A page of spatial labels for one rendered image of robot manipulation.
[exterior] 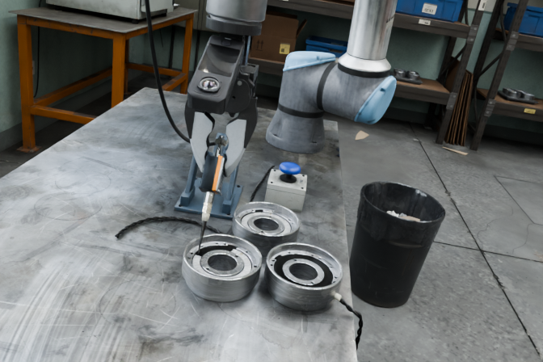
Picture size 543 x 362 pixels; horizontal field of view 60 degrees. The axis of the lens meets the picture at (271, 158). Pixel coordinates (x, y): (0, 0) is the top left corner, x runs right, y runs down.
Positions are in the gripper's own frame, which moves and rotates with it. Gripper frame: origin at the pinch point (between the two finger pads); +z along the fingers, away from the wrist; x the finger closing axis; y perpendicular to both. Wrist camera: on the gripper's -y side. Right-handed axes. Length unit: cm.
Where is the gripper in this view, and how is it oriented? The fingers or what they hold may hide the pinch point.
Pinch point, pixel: (215, 167)
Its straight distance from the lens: 66.5
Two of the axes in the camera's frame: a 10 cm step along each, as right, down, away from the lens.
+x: -9.9, -1.7, 0.2
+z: -1.5, 9.1, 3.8
